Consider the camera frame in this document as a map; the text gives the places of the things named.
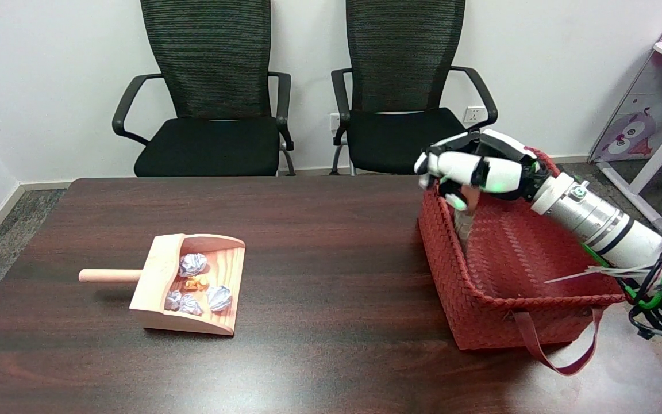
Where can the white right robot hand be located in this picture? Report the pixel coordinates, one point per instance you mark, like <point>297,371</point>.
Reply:
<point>480,167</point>

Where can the crumpled orange paper ball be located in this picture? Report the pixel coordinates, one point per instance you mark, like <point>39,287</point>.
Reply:
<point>196,282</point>

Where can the brown straw hand broom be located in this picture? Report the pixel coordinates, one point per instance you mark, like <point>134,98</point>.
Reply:
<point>465,221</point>

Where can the wooden dustpan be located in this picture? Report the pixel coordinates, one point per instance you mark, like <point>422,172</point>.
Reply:
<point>193,284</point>

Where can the white wall socket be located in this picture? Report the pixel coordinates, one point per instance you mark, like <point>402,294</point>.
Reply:
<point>472,115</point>
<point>334,121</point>

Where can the pink cartoon panel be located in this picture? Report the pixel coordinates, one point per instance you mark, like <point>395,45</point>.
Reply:
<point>647,109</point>

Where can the crumpled silver paper ball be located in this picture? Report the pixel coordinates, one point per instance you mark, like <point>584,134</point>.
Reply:
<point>190,305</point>
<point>193,264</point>
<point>219,297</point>
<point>172,299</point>

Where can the red woven basket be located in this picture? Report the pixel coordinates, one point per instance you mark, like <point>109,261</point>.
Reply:
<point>515,264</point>

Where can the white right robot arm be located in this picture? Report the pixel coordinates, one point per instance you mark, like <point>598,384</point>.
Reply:
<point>618,238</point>

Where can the black mesh office chair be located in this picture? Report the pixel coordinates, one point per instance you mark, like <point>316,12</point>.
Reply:
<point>210,103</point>
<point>405,86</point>

